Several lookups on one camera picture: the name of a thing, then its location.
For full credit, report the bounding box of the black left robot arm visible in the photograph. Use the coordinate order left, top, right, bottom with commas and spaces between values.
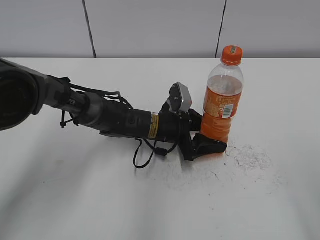
0, 59, 227, 161

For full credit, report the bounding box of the orange drink plastic bottle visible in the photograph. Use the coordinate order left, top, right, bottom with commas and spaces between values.
199, 62, 244, 144

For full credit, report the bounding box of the orange bottle cap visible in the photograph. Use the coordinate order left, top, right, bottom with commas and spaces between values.
221, 45, 243, 67

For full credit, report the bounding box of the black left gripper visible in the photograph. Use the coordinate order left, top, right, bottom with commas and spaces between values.
177, 109, 228, 161

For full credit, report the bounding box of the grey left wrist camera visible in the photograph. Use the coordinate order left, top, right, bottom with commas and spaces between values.
166, 82, 192, 113

